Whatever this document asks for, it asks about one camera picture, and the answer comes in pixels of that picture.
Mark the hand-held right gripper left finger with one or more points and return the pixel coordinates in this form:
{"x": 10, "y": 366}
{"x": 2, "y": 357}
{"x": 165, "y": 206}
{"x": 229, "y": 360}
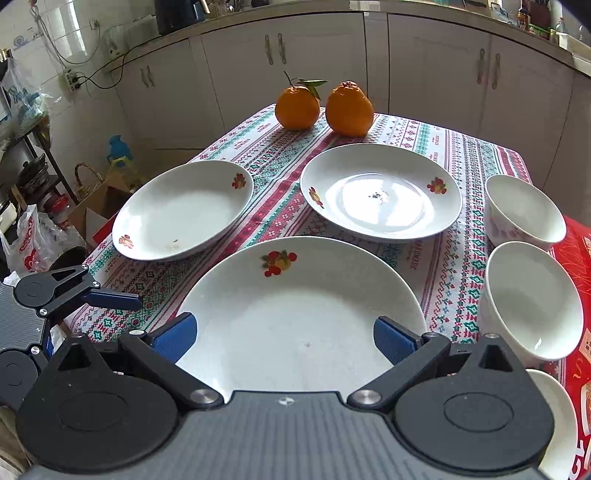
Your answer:
{"x": 178, "y": 337}

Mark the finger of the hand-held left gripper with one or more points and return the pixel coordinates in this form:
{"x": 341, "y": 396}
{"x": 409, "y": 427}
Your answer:
{"x": 115, "y": 299}

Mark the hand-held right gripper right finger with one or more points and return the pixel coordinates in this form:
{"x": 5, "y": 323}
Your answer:
{"x": 392, "y": 341}

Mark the white fruit-print plate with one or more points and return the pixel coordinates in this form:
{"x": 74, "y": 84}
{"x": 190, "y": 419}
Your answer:
{"x": 295, "y": 314}
{"x": 184, "y": 212}
{"x": 369, "y": 203}

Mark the white pink-flower bowl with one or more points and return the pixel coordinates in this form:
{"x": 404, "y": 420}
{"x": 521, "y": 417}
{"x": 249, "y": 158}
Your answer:
{"x": 561, "y": 424}
{"x": 531, "y": 295}
{"x": 526, "y": 207}

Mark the white red plastic bag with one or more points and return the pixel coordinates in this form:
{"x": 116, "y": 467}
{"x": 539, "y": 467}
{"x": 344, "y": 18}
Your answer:
{"x": 27, "y": 244}

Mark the brown cardboard box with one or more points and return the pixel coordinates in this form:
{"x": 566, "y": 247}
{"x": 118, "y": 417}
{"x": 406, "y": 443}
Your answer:
{"x": 101, "y": 207}

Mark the woven basket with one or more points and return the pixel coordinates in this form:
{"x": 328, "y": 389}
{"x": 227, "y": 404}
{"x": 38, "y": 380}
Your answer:
{"x": 90, "y": 184}

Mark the black cooking pot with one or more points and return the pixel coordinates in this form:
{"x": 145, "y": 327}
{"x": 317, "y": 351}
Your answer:
{"x": 32, "y": 175}

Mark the patterned tablecloth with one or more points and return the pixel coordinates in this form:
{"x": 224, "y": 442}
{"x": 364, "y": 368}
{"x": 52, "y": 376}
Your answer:
{"x": 286, "y": 152}

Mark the white blue plastic bag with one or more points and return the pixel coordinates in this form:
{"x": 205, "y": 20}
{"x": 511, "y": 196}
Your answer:
{"x": 21, "y": 97}

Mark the white power strip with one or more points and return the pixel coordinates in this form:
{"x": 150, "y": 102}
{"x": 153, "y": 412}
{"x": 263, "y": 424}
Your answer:
{"x": 71, "y": 81}

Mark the bumpy orange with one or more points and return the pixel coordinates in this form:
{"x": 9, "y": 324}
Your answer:
{"x": 349, "y": 110}

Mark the orange with leaf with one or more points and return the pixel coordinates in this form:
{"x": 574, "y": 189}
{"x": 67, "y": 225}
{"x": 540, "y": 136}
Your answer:
{"x": 298, "y": 108}

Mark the white kitchen cabinet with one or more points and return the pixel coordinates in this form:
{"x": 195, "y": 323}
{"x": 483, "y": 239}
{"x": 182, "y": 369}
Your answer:
{"x": 415, "y": 69}

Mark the black kitchen appliance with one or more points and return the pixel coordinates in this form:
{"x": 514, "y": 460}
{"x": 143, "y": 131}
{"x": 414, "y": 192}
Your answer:
{"x": 178, "y": 16}

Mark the white tray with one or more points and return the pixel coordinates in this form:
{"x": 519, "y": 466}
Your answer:
{"x": 577, "y": 46}

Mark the dark sauce bottle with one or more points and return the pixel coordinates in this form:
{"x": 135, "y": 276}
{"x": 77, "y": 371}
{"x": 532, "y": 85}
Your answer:
{"x": 523, "y": 16}

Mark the clear bottle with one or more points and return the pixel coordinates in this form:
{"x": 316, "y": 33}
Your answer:
{"x": 562, "y": 26}

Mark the knife block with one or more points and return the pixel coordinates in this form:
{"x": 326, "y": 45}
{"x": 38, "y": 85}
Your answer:
{"x": 541, "y": 13}

